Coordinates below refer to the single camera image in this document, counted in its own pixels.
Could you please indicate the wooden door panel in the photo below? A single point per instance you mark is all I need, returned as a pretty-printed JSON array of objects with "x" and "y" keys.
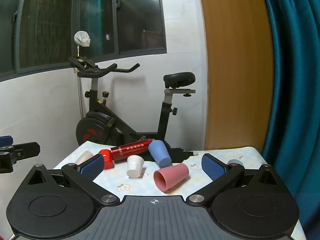
[{"x": 237, "y": 67}]

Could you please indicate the grey cup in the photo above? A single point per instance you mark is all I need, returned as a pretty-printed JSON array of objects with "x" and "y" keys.
[{"x": 236, "y": 162}]

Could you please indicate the teal curtain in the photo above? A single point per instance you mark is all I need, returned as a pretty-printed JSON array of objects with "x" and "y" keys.
[{"x": 295, "y": 92}]

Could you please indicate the black exercise bike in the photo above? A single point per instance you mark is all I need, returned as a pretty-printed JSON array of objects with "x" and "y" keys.
[{"x": 100, "y": 120}]

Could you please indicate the red cup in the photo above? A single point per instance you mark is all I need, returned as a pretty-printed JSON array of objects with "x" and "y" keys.
[{"x": 107, "y": 158}]

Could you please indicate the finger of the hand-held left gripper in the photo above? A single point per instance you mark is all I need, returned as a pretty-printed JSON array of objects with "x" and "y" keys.
[
  {"x": 6, "y": 140},
  {"x": 25, "y": 150}
]

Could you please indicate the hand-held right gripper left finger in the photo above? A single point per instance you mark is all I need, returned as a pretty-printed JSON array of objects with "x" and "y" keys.
[{"x": 93, "y": 167}]

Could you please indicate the dark framed window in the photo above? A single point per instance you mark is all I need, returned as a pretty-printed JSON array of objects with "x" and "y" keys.
[{"x": 75, "y": 17}]

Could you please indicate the pink cup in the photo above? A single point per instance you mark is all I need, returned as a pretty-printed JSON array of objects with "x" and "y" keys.
[{"x": 172, "y": 176}]

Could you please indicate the beige cup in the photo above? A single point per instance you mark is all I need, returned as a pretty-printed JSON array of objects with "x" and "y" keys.
[{"x": 83, "y": 158}]

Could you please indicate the red metal bottle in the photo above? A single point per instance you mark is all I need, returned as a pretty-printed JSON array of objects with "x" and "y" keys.
[{"x": 132, "y": 150}]

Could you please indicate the blue cup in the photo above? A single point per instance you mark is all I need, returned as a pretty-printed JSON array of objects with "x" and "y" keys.
[{"x": 160, "y": 153}]

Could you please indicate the white cup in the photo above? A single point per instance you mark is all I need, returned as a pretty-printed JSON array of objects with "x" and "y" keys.
[{"x": 133, "y": 167}]

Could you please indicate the white cloth bundle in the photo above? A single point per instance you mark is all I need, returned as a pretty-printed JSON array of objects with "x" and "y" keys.
[{"x": 82, "y": 38}]

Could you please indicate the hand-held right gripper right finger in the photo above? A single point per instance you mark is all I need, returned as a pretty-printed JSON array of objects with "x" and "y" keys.
[{"x": 214, "y": 168}]

